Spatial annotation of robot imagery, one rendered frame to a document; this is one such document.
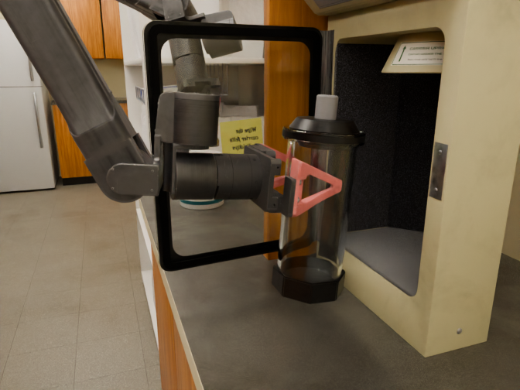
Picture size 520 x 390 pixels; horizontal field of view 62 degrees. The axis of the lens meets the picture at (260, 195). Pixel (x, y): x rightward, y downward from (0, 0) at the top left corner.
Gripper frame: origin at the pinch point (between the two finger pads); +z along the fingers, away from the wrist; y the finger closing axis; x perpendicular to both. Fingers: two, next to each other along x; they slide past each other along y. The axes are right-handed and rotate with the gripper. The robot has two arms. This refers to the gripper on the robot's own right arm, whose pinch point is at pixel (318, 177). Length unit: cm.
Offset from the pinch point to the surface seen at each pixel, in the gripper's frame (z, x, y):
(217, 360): -12.7, 25.4, -1.2
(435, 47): 14.5, -18.2, -1.1
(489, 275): 22.6, 11.3, -10.4
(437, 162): 11.6, -4.1, -8.6
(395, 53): 12.9, -17.5, 5.0
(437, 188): 11.9, -0.8, -9.1
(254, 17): 32, -37, 127
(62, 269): -50, 123, 252
